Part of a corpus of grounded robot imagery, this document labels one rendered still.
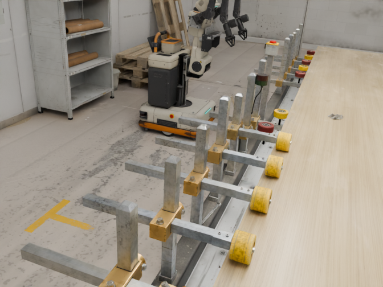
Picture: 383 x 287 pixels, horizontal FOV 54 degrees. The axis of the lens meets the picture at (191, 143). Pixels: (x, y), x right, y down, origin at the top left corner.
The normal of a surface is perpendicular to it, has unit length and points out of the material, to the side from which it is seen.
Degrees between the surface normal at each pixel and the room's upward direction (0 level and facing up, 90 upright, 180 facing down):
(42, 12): 90
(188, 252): 0
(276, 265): 0
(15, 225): 0
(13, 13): 90
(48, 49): 90
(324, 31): 90
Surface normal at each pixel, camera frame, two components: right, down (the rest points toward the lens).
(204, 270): 0.06, -0.90
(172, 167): -0.36, 0.38
